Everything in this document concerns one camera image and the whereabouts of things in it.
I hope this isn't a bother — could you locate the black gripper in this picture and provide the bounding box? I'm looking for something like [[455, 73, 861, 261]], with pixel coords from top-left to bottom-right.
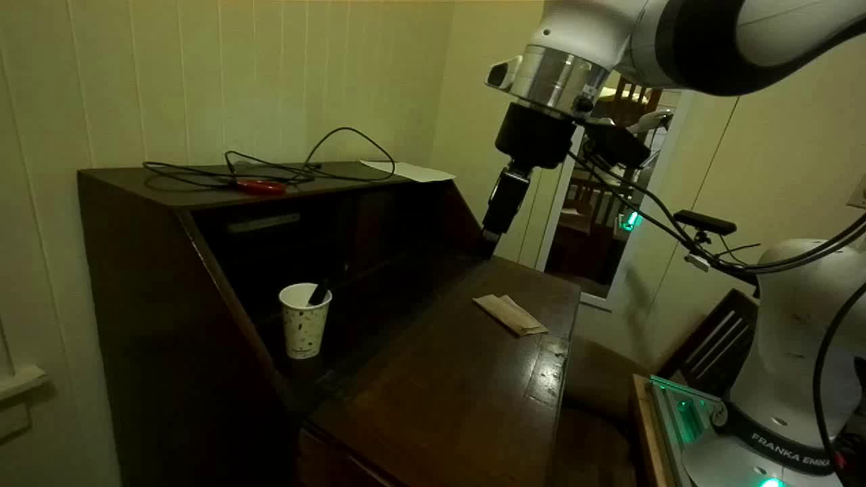
[[479, 101, 578, 251]]

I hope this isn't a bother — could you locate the thin black looped cable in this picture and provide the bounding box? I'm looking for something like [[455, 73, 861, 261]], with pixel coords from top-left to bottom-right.
[[140, 124, 401, 193]]

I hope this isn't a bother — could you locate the dark slatted wooden chair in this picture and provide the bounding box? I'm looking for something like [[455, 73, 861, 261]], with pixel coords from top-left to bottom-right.
[[654, 288, 759, 401]]

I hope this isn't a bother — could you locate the small red object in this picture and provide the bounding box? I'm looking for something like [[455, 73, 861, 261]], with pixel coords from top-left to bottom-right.
[[232, 175, 290, 198]]

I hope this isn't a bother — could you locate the white dotted paper cup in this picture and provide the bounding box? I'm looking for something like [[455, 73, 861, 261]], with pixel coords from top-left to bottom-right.
[[275, 282, 336, 364]]

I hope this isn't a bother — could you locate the white paper sheet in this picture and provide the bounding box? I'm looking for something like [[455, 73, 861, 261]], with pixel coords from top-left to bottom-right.
[[360, 158, 456, 188]]

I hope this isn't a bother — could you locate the black camera on stand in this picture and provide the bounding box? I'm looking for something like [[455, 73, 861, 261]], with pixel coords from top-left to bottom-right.
[[670, 209, 762, 290]]

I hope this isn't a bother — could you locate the wooden slatted furniture frame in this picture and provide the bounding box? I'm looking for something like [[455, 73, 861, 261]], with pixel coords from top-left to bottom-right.
[[543, 77, 677, 292]]

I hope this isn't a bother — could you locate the thin black base cable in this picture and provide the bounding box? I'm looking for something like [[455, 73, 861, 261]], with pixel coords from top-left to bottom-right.
[[809, 280, 866, 454]]

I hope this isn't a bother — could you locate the folded beige napkin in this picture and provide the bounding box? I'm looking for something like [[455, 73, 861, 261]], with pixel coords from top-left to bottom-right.
[[471, 292, 552, 342]]

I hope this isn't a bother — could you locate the dark wooden secretary cabinet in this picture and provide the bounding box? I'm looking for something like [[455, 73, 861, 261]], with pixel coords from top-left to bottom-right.
[[76, 159, 585, 487]]

